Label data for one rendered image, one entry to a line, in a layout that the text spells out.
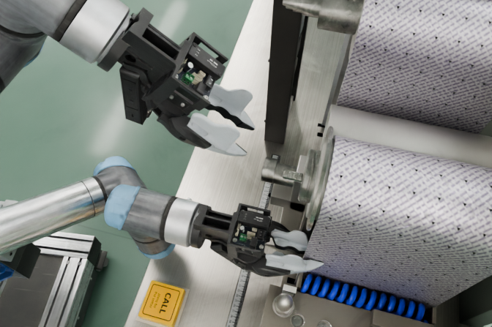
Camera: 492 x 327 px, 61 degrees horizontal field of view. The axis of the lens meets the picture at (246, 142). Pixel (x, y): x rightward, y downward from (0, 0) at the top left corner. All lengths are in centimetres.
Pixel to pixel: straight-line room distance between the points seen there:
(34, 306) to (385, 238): 140
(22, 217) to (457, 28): 73
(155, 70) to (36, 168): 182
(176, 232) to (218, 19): 217
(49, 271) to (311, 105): 116
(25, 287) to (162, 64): 142
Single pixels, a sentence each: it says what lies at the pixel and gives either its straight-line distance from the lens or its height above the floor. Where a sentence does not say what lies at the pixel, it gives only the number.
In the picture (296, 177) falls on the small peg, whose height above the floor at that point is 124.
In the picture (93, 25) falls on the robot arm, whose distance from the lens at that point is 46.
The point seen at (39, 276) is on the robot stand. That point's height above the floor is 21.
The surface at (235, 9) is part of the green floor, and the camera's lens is 280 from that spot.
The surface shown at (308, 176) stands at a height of 128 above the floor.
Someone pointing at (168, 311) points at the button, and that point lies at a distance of 86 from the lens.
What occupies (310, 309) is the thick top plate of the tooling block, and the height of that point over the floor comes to 103.
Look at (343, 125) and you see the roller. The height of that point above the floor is 123.
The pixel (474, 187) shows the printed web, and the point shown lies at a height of 131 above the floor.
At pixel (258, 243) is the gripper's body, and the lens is 65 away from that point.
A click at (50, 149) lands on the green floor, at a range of 230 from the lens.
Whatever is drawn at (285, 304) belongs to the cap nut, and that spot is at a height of 107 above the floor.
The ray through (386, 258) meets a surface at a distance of 64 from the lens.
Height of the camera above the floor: 176
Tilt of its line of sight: 57 degrees down
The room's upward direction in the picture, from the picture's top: straight up
